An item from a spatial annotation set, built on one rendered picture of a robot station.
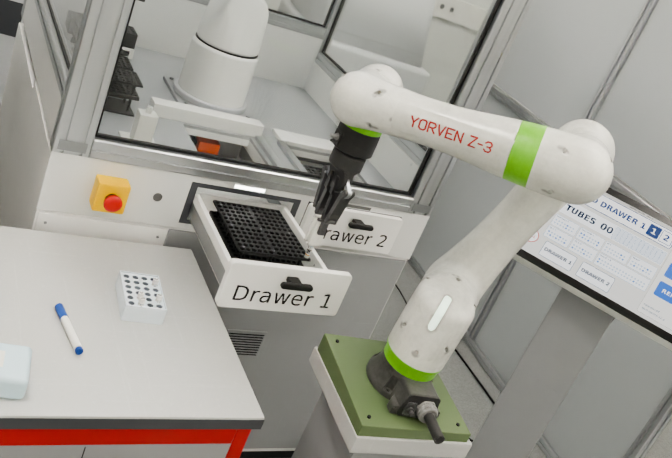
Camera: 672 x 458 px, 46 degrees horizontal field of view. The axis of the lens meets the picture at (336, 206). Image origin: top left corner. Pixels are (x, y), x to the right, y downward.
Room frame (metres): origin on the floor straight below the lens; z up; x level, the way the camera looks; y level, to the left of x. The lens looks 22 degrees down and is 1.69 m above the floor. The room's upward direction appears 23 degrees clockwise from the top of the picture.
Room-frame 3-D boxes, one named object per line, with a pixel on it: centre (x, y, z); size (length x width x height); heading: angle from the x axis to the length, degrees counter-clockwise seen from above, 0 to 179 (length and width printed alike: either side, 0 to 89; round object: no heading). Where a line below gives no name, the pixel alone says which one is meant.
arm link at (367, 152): (1.62, 0.02, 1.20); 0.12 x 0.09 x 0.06; 123
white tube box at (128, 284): (1.39, 0.30, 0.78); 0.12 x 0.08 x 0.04; 29
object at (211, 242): (1.67, 0.14, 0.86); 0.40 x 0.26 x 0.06; 33
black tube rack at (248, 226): (1.66, 0.14, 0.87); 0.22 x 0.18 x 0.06; 33
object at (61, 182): (2.19, 0.43, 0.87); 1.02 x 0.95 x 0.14; 123
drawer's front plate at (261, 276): (1.49, 0.03, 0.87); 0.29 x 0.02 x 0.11; 123
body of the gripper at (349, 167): (1.62, 0.02, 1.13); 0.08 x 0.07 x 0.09; 33
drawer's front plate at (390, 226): (1.93, -0.06, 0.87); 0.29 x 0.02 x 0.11; 123
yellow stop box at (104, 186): (1.57, 0.47, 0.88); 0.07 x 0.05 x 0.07; 123
